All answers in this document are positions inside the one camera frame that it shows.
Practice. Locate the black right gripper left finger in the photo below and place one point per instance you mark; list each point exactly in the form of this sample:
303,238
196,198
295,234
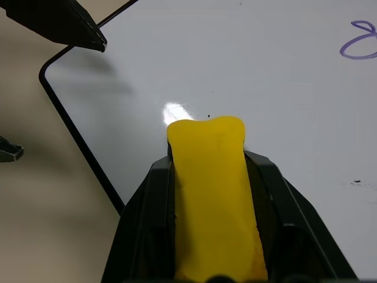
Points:
147,224

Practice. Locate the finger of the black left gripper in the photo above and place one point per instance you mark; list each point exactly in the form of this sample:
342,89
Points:
53,20
9,151

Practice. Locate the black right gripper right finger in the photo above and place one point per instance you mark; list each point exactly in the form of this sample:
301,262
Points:
297,236

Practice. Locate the yellow whiteboard eraser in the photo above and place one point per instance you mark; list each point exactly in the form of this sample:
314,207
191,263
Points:
215,191

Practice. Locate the black-framed whiteboard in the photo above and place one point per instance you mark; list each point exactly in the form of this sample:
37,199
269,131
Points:
235,65

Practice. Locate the purple marker drawing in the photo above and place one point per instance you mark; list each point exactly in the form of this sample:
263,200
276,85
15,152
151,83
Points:
357,41

